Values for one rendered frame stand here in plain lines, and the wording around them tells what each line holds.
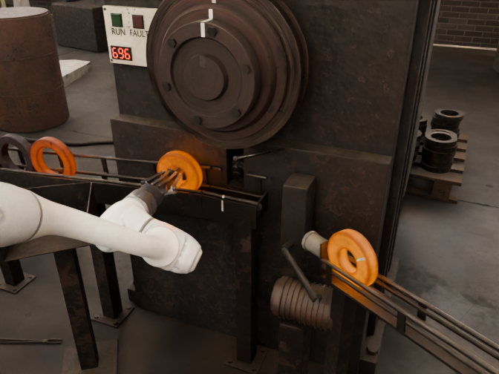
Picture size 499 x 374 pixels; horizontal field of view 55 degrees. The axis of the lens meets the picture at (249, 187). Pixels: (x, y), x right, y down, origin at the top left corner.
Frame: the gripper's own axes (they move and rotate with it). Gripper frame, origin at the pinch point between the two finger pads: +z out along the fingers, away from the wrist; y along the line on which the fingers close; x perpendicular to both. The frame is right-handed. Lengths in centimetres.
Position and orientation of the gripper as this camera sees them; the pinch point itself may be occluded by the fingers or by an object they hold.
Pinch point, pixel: (179, 169)
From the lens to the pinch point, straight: 158.7
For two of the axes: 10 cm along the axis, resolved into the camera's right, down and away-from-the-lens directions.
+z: 3.7, -4.8, 7.9
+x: -0.2, -8.6, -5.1
